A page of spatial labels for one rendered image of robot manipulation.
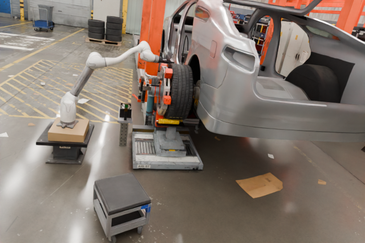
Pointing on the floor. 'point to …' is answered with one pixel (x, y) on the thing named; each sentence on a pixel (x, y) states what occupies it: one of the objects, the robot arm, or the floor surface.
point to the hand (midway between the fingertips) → (171, 62)
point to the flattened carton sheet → (260, 185)
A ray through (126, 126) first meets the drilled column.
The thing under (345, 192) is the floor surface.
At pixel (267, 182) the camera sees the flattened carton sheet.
